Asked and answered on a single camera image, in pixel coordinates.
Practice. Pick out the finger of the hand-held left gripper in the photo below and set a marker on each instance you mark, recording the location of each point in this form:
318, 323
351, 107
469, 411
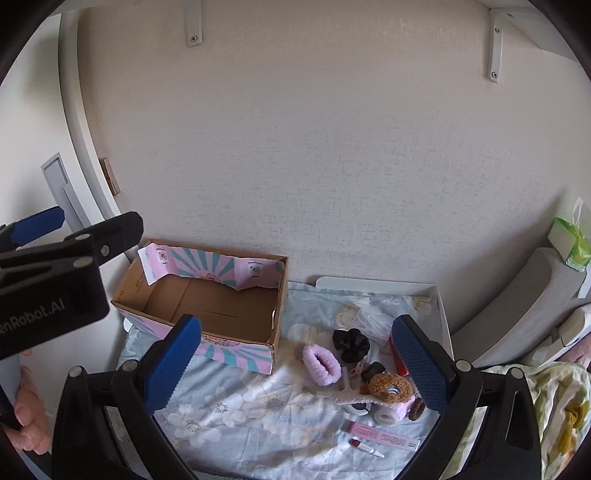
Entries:
120, 233
37, 226

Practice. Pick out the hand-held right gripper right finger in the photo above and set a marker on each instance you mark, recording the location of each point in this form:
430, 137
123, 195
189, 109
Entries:
418, 364

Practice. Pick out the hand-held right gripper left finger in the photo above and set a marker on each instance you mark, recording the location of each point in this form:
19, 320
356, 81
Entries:
175, 364

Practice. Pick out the clear plastic bag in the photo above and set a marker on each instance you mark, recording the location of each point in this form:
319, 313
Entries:
369, 321

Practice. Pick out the pink printed cardboard box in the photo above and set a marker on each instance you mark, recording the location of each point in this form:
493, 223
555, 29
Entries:
221, 314

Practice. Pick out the black scrunchie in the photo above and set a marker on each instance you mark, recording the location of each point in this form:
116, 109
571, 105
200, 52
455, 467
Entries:
351, 344

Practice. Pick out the pink fuzzy wristband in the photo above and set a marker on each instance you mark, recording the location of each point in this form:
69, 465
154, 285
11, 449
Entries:
318, 364

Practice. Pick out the person's left hand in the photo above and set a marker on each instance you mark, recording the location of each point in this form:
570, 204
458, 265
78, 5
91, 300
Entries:
32, 410

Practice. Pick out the red milk carton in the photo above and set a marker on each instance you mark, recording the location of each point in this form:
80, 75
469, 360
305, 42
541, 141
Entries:
398, 360

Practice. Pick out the pink and white roll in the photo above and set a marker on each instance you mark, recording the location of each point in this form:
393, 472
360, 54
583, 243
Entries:
388, 412

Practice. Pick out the brown wooden block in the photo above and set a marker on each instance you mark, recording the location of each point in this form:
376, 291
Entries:
111, 175

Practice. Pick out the white round compact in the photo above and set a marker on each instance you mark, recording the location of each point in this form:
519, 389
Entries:
359, 408

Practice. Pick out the pink lip gloss box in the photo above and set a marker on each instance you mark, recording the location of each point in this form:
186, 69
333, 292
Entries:
383, 436

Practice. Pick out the cream fuzzy hair band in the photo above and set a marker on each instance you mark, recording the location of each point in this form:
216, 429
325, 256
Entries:
341, 398

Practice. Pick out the small white vial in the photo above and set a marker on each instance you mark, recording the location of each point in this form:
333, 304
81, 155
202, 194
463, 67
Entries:
364, 446

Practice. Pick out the grey headboard cushion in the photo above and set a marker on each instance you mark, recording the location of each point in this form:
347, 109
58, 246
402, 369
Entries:
521, 304

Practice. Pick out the yellow green floral quilt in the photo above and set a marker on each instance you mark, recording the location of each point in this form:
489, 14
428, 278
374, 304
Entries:
554, 415

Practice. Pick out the white plastic armrest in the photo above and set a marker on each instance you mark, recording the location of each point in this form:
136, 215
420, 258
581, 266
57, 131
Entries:
570, 330

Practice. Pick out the pink cloth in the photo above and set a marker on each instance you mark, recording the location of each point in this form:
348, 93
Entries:
581, 351

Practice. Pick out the green tissue pack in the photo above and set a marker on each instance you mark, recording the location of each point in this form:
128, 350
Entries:
572, 240

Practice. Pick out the white curved frame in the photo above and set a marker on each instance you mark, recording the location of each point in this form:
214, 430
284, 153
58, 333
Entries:
76, 115

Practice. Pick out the white shelf bracket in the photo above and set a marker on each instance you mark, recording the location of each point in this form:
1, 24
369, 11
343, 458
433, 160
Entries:
498, 41
194, 23

